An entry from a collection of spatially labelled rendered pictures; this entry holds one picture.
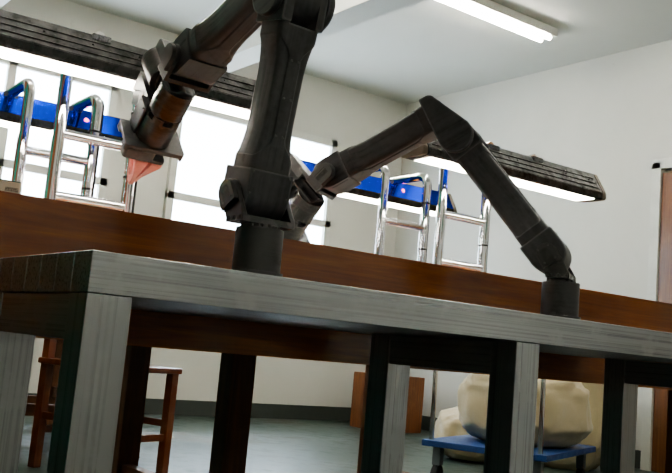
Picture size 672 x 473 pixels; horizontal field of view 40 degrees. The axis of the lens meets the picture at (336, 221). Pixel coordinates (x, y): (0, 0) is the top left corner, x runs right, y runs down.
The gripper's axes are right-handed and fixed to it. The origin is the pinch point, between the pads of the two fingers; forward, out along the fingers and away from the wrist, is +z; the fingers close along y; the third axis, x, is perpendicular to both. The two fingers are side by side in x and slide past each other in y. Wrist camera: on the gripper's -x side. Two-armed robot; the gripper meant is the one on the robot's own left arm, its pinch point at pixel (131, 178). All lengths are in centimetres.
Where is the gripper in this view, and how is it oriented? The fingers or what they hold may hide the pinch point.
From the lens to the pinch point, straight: 156.4
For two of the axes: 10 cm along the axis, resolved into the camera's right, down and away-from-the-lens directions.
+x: 3.1, 7.0, -6.4
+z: -4.9, 7.0, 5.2
